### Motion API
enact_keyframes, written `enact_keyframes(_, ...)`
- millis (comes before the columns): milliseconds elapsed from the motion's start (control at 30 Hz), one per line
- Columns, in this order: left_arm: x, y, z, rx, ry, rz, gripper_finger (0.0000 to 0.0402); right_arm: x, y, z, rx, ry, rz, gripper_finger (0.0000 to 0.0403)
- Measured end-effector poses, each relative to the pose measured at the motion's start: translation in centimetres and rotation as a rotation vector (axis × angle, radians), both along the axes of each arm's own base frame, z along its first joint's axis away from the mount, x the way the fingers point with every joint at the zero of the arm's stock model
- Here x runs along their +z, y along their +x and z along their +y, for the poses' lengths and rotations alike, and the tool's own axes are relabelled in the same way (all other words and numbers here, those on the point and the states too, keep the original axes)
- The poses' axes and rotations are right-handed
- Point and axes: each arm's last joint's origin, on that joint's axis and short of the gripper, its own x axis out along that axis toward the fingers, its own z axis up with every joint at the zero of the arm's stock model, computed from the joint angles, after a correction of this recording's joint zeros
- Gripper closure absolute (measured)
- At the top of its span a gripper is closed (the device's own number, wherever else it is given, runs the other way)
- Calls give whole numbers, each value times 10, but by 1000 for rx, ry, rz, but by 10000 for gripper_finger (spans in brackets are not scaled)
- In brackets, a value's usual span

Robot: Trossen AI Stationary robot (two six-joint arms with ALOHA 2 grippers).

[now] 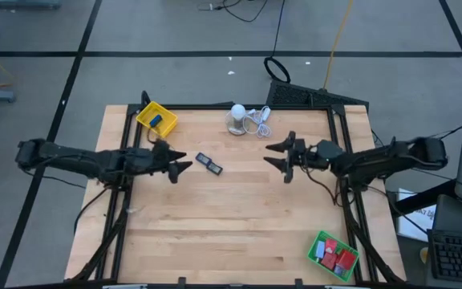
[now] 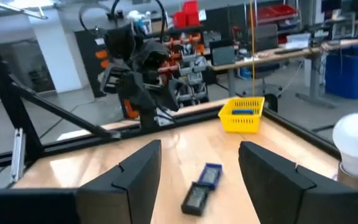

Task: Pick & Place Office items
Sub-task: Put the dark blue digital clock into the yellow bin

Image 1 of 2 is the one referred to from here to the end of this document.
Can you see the black aluminium table frame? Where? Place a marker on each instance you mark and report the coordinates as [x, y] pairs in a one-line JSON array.
[[255, 107]]

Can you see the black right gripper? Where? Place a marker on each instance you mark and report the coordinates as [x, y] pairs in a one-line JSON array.
[[319, 154]]

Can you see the white paper sheet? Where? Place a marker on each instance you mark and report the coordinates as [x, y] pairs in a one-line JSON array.
[[419, 221]]

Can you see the light blue charger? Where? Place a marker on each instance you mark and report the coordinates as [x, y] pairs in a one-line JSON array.
[[320, 249]]

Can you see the yellow plastic bin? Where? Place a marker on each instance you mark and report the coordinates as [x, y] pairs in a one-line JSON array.
[[167, 122]]

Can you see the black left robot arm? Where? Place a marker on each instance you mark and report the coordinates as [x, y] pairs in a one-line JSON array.
[[74, 156]]

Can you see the green plastic bin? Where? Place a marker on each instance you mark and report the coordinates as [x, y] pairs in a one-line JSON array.
[[313, 253]]

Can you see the white light bulb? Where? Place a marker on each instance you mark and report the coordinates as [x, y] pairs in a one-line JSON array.
[[237, 114]]

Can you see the small pink-red charger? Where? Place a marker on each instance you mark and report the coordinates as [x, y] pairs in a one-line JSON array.
[[331, 245]]

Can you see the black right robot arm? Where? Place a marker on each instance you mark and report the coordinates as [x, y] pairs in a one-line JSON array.
[[375, 158]]

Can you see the dark blue flat device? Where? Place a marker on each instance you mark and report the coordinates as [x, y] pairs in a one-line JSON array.
[[214, 168], [203, 158]]

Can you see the black perforated panel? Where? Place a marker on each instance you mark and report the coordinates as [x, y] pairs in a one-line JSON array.
[[295, 95]]

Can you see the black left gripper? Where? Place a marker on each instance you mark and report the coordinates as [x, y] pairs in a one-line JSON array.
[[155, 160]]

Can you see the black keyboard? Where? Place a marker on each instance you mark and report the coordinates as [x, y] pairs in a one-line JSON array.
[[459, 257]]

